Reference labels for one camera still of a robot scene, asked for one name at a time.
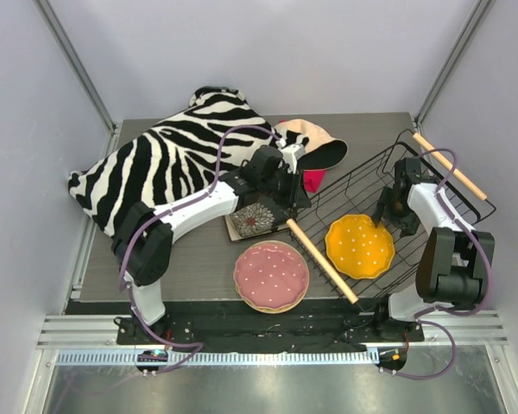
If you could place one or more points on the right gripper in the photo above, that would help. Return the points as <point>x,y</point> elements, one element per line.
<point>388,205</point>

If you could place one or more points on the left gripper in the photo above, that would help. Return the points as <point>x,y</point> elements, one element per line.
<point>294,188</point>

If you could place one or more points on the black wire dish rack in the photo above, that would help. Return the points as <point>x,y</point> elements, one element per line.
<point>454,272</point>

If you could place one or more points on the black square plate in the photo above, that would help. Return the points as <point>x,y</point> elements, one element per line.
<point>262,217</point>

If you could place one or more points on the yellow dotted plate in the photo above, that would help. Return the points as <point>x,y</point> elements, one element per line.
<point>358,248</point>

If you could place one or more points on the purple dotted plate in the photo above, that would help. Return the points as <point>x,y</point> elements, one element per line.
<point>270,258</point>

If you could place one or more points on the orange dotted plate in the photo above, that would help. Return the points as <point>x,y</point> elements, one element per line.
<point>273,310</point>

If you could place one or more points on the yellow cream round plate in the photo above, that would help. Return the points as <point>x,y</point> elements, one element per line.
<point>272,295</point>

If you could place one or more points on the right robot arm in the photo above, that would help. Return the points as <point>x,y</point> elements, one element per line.
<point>454,271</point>

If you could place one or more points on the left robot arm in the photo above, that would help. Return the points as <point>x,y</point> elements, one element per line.
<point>258,197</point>

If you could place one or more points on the pink cloth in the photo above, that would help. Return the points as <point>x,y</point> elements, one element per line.
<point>312,180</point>

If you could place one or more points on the beige bucket hat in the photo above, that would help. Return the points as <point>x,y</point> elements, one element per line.
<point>322,151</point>

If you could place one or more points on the zebra print blanket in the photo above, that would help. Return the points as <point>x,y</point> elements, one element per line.
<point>179,156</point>

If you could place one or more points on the left wooden rack handle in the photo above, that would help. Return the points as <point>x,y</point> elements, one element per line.
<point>325,265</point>

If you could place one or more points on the wooden rack handle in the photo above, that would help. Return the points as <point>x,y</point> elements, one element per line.
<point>325,265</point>
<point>449,161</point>

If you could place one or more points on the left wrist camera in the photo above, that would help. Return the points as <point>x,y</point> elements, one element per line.
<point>291,155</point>

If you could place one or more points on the right wooden rack handle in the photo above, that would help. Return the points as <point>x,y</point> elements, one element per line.
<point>449,161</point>

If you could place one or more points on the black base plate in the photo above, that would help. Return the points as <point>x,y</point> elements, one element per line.
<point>315,325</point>

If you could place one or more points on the white slotted cable duct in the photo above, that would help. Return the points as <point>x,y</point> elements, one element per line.
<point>142,357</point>

